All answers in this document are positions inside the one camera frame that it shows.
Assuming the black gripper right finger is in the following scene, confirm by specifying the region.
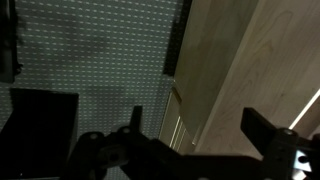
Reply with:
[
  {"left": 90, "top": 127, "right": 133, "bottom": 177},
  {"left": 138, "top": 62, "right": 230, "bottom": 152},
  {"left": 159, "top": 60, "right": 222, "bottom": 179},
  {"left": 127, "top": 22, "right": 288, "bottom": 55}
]
[{"left": 240, "top": 107, "right": 320, "bottom": 180}]

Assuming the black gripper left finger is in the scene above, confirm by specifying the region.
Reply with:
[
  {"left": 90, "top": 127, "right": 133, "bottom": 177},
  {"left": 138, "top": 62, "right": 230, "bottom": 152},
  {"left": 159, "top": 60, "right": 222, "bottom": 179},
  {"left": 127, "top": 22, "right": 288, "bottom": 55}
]
[{"left": 63, "top": 105, "right": 158, "bottom": 180}]

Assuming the wooden drawer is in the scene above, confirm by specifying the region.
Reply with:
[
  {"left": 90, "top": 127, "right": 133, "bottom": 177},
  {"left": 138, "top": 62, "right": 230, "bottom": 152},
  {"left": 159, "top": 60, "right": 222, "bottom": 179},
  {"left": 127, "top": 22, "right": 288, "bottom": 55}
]
[{"left": 174, "top": 0, "right": 320, "bottom": 156}]

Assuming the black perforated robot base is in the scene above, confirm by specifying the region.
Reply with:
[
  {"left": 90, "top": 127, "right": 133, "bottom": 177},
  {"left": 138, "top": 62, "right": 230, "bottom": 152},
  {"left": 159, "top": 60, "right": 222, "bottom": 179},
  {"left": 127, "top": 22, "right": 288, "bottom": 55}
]
[{"left": 0, "top": 88, "right": 79, "bottom": 180}]

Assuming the left wooden drawer cabinet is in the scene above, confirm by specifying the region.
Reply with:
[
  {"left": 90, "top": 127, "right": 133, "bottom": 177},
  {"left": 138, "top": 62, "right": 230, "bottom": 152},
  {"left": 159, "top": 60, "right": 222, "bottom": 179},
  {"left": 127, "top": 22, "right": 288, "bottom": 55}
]
[{"left": 159, "top": 88, "right": 195, "bottom": 154}]

